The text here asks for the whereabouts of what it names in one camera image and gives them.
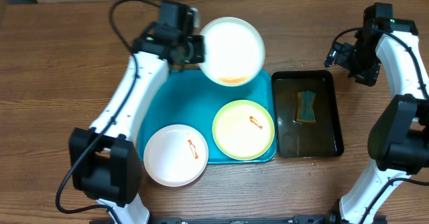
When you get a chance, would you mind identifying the white plate with sauce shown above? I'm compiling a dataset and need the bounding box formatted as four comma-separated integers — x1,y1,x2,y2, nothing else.
198,17,265,87

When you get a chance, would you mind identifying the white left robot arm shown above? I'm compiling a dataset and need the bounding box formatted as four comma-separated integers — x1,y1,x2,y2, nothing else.
64,29,205,223

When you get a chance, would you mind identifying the white plate lower left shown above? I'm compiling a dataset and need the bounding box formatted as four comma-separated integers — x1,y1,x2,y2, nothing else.
143,124,209,187

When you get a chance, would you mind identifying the light green plate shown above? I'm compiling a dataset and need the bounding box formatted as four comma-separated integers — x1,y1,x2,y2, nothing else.
212,100,275,161

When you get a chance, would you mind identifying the black water-filled tray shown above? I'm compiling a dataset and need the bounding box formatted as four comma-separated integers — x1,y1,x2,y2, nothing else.
271,70,345,158

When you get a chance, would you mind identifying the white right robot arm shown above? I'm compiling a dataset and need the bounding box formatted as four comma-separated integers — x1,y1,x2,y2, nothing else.
325,17,428,223

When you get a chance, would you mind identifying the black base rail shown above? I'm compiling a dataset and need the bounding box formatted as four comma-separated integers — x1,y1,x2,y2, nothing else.
89,214,388,224

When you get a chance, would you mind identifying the green yellow sponge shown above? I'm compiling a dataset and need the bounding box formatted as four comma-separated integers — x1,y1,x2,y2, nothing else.
295,91,316,123

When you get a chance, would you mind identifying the teal plastic tray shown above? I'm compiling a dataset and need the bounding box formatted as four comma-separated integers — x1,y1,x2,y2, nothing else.
137,70,275,164

